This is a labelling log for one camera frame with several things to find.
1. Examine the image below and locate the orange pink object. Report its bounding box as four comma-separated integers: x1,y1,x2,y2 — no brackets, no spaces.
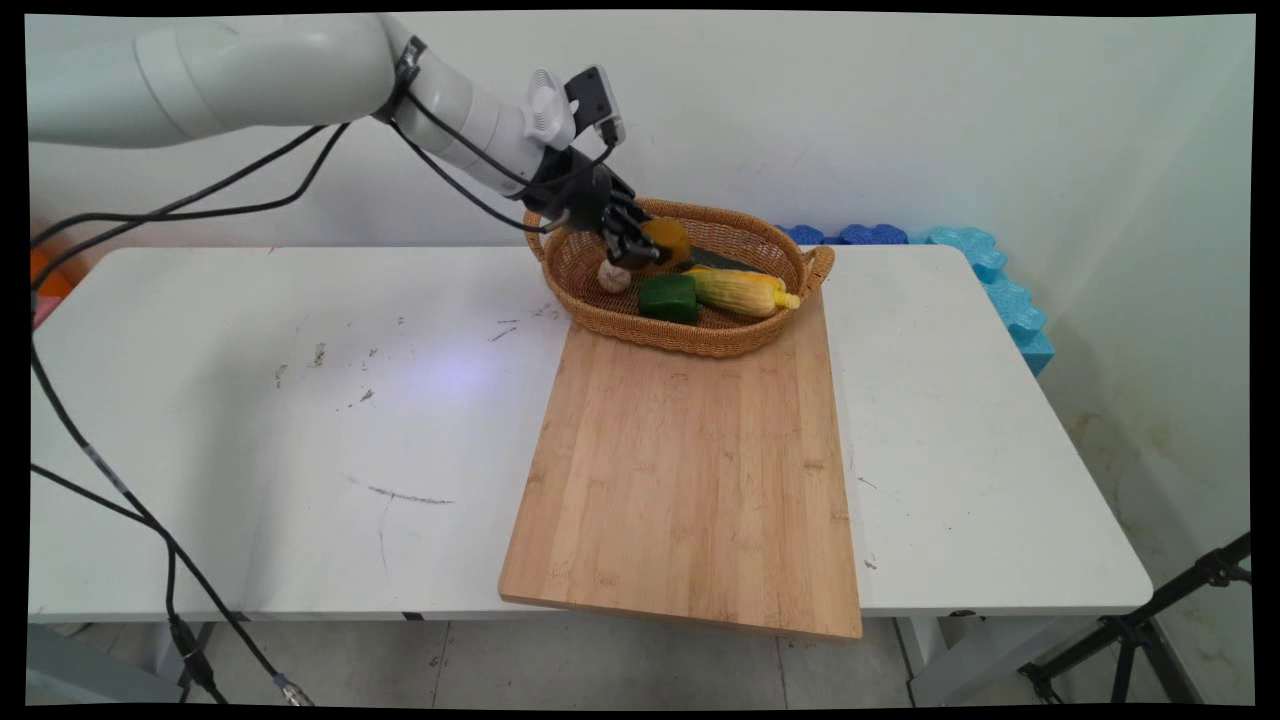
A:
29,247,75,329

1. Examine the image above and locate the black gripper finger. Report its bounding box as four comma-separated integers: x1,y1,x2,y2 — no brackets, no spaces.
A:
612,191,658,239
598,223,663,271

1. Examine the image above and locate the dark blue foam piece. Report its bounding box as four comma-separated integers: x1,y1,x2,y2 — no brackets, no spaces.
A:
778,224,910,247

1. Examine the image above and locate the black tripod stand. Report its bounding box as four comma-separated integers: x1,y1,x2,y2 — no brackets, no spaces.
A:
1018,533,1253,706

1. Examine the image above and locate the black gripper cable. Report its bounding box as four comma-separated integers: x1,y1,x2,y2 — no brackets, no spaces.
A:
28,122,313,707

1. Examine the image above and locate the green bell pepper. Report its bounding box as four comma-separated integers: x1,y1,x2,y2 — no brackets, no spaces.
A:
638,273,701,325

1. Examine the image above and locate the orange brown potato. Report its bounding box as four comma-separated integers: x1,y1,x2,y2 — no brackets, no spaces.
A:
640,217,694,269

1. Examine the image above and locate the wooden cutting board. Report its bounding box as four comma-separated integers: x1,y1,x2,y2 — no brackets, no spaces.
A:
498,285,864,641

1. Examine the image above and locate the dark green cucumber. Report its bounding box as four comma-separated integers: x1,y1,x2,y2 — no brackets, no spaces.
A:
686,245,763,274

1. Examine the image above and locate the white table leg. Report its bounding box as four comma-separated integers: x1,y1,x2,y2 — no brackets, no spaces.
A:
893,610,1101,707
148,620,217,703

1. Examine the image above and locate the yellow corn cob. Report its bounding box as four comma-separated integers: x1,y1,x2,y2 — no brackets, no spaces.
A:
684,265,802,320

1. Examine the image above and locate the woven wicker basket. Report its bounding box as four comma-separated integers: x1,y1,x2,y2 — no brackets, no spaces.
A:
523,198,836,359

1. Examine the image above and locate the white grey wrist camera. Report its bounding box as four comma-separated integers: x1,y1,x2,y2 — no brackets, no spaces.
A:
522,64,628,153

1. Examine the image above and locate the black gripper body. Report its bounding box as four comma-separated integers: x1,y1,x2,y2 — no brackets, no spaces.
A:
518,148,638,233

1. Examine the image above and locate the light blue foam piece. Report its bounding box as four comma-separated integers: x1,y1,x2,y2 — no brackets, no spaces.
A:
908,227,1056,378

